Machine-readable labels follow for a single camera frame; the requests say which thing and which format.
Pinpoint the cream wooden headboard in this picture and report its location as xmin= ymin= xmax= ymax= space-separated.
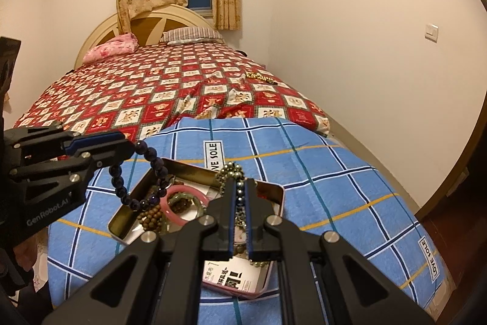
xmin=74 ymin=3 xmax=215 ymax=69

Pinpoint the pink pillow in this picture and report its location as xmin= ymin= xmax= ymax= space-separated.
xmin=82 ymin=33 xmax=139 ymax=65

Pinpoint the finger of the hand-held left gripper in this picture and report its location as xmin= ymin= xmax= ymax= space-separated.
xmin=9 ymin=138 xmax=137 ymax=204
xmin=5 ymin=121 xmax=128 ymax=164

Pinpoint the blue plaid blanket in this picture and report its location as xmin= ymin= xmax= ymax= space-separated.
xmin=47 ymin=116 xmax=446 ymax=325

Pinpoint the wooden door frame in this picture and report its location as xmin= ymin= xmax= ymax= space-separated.
xmin=415 ymin=112 xmax=485 ymax=223

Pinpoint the white wall switch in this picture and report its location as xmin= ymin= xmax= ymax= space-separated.
xmin=424 ymin=23 xmax=440 ymax=43

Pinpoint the small gold bead strand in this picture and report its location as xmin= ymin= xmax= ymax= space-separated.
xmin=245 ymin=72 xmax=278 ymax=86

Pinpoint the striped pillow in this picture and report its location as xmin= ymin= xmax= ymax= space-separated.
xmin=160 ymin=26 xmax=225 ymax=46

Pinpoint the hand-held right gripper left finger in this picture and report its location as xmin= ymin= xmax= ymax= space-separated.
xmin=42 ymin=178 xmax=238 ymax=325

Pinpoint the dark purple bead bracelet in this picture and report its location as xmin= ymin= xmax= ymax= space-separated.
xmin=108 ymin=140 xmax=170 ymax=211

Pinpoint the brown bead bracelet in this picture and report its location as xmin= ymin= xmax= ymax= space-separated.
xmin=137 ymin=188 xmax=172 ymax=234

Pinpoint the floral cloth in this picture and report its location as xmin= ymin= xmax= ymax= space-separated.
xmin=30 ymin=234 xmax=52 ymax=295

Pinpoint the pink bangle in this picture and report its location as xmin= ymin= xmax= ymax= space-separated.
xmin=162 ymin=185 xmax=210 ymax=227

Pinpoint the gold bead string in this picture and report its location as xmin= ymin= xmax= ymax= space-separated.
xmin=215 ymin=162 xmax=275 ymax=268

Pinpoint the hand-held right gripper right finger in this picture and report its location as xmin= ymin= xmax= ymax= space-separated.
xmin=244 ymin=178 xmax=436 ymax=325

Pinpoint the pink tin box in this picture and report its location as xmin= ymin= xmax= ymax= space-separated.
xmin=107 ymin=157 xmax=286 ymax=301

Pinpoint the red patterned bedsheet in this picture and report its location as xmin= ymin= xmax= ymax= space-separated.
xmin=11 ymin=41 xmax=331 ymax=143

